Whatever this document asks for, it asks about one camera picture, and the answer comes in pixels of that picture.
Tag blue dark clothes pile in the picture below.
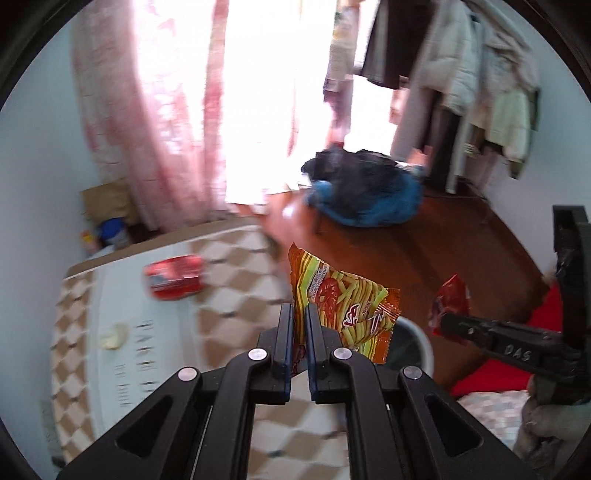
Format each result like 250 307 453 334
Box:
301 147 423 228

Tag checkered brown white tablecloth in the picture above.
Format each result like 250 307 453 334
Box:
49 223 352 480

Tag small red wrapper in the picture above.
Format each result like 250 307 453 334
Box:
428 274 470 345

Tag crushed red soda can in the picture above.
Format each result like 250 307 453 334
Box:
143 254 204 301

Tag red blanket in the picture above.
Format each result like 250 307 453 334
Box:
450 280 563 398

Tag pink floral curtain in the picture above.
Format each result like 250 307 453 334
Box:
71 1 339 231

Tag white round trash bin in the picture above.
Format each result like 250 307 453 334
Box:
386 316 435 376

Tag hanging clothes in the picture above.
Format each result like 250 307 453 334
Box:
322 0 541 195

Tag orange yellow snack bag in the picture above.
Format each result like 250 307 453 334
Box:
288 245 401 364

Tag blue white canister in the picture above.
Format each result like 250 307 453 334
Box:
99 218 131 249

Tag small yellow bottle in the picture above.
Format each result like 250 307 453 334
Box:
80 230 101 256

